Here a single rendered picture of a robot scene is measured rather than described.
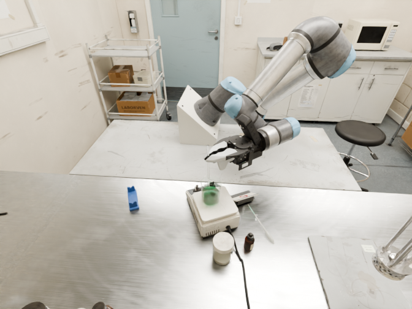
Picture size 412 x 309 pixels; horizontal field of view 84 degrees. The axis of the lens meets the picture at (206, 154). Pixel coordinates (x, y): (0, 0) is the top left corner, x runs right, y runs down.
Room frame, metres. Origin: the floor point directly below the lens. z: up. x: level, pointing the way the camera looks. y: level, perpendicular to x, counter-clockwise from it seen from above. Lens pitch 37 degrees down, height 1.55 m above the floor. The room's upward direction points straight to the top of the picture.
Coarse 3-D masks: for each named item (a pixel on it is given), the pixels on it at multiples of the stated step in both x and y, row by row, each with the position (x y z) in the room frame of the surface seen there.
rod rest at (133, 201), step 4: (128, 188) 0.61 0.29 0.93; (132, 188) 0.61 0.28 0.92; (128, 192) 0.61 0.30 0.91; (132, 192) 0.61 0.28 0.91; (136, 192) 0.61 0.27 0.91; (128, 196) 0.59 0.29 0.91; (132, 196) 0.59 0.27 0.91; (136, 196) 0.59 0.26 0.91; (128, 200) 0.56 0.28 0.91; (132, 200) 0.56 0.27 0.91; (136, 200) 0.56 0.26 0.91; (132, 204) 0.53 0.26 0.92; (136, 204) 0.54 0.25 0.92; (132, 208) 0.53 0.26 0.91; (136, 208) 0.53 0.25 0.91
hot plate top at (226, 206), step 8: (200, 192) 0.53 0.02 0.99; (224, 192) 0.53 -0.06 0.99; (200, 200) 0.50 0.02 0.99; (224, 200) 0.50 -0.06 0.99; (232, 200) 0.50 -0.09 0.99; (200, 208) 0.46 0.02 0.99; (208, 208) 0.46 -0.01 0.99; (216, 208) 0.46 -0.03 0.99; (224, 208) 0.46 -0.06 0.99; (232, 208) 0.46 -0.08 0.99; (200, 216) 0.43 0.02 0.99; (208, 216) 0.43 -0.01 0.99; (216, 216) 0.43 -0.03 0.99; (224, 216) 0.44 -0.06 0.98
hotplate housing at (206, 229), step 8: (192, 200) 0.52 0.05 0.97; (192, 208) 0.51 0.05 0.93; (232, 216) 0.45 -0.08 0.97; (200, 224) 0.42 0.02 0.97; (208, 224) 0.42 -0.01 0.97; (216, 224) 0.43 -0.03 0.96; (224, 224) 0.44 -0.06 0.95; (232, 224) 0.44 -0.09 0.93; (200, 232) 0.42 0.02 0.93; (208, 232) 0.42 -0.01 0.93; (216, 232) 0.43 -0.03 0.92
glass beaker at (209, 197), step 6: (204, 180) 0.52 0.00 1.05; (210, 180) 0.53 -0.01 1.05; (216, 180) 0.52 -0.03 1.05; (204, 186) 0.52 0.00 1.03; (216, 186) 0.52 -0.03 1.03; (204, 192) 0.48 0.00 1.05; (210, 192) 0.47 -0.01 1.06; (216, 192) 0.48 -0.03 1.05; (204, 198) 0.48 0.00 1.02; (210, 198) 0.47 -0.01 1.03; (216, 198) 0.48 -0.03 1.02; (204, 204) 0.48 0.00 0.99; (210, 204) 0.47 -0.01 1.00; (216, 204) 0.48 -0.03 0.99
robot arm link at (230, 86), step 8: (224, 80) 1.03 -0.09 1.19; (232, 80) 1.02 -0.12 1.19; (216, 88) 1.03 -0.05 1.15; (224, 88) 1.00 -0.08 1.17; (232, 88) 0.98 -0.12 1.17; (240, 88) 1.00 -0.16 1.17; (216, 96) 1.00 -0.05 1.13; (224, 96) 0.99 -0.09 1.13; (216, 104) 0.99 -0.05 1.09; (224, 104) 0.99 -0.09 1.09
